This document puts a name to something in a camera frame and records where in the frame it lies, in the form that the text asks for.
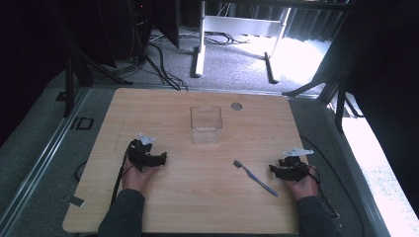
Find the person's right hand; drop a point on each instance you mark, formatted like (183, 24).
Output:
(306, 188)

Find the white desk frame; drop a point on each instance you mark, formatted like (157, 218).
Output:
(237, 26)

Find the black metal stand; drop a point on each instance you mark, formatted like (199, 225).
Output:
(332, 82)
(82, 69)

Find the round grey table grommet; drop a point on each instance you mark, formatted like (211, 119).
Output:
(236, 106)

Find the dark computer tower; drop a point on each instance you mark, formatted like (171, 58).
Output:
(140, 28)

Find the person's left hand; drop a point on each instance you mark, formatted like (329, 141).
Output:
(136, 177)

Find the dark tape piece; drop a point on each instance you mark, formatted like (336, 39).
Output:
(76, 201)

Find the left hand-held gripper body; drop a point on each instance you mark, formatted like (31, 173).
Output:
(142, 154)

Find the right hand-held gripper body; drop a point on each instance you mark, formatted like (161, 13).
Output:
(294, 168)

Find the clear plastic box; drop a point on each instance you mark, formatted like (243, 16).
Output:
(206, 125)

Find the blue toothbrush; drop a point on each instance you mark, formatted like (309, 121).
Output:
(255, 177)

